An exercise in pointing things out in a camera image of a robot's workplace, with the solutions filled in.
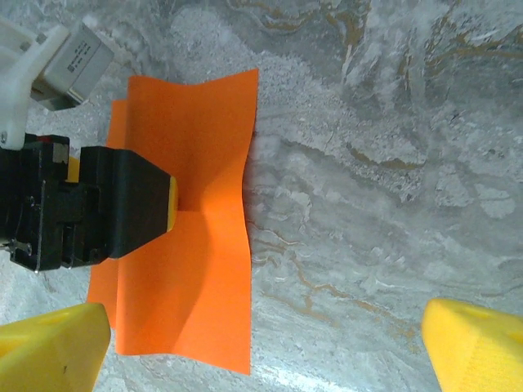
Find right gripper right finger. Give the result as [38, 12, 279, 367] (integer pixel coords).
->
[420, 297, 523, 392]

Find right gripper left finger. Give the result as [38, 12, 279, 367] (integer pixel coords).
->
[0, 301, 112, 392]

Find orange paper sheet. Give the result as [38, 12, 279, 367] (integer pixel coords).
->
[87, 68, 261, 376]

